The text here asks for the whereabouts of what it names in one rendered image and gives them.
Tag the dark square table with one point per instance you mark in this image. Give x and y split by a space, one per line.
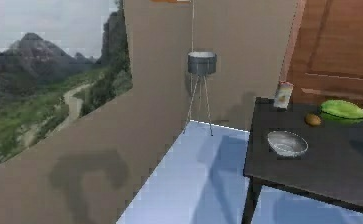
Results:
322 166

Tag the window with mountain view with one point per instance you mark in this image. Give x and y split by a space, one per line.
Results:
39 76

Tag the grey metal bowl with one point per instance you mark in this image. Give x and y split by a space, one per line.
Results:
287 144

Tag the white carton with red top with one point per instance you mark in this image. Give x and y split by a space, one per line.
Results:
283 95

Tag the brown round fruit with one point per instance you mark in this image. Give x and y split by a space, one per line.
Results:
313 119

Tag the green melon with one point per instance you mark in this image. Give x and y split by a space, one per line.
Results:
342 110

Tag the brown wooden door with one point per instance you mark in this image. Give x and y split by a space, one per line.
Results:
335 50

